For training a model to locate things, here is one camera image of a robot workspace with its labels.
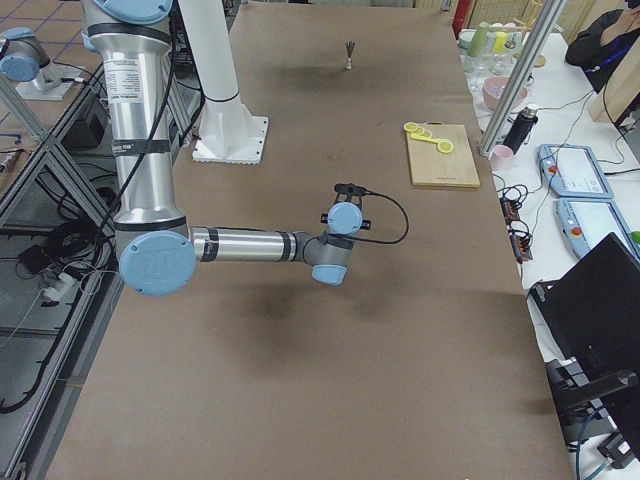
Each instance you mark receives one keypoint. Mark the steel measuring jigger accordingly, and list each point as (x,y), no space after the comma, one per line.
(350,47)

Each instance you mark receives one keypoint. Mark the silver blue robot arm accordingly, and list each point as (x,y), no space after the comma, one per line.
(157,249)

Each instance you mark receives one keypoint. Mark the pink cup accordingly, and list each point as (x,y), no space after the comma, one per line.
(500,157)

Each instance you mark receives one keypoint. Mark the green tall cup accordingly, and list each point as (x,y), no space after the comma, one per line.
(478,40)

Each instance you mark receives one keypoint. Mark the wooden cutting board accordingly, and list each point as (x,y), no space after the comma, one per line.
(430,168)

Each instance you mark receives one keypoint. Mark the yellow plastic spoon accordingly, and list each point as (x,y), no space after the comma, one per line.
(428,139)

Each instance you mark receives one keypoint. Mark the lemon slice on spoon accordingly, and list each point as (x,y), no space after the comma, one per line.
(445,147)

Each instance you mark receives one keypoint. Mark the pink bowl with ice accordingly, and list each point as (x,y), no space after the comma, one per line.
(493,89)

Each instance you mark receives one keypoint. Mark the black insulated bottle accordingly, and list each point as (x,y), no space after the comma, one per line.
(521,127)

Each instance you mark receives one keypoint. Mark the teach pendant far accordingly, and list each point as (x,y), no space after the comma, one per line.
(573,171)

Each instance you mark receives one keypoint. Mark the teach pendant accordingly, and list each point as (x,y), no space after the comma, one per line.
(573,171)
(585,222)

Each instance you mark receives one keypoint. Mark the teach pendant near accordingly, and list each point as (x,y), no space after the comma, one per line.
(585,222)

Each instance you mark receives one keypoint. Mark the black monitor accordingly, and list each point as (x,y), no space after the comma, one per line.
(593,315)

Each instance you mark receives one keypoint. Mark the wooden mug tree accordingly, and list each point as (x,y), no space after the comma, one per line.
(527,29)

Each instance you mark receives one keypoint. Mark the person in black jacket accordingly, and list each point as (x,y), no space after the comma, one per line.
(599,49)

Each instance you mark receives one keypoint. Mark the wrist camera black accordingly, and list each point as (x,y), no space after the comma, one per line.
(349,189)

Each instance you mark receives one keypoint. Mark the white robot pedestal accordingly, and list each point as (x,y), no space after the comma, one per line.
(228,132)

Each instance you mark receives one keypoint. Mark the aluminium frame post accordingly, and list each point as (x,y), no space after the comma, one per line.
(545,22)

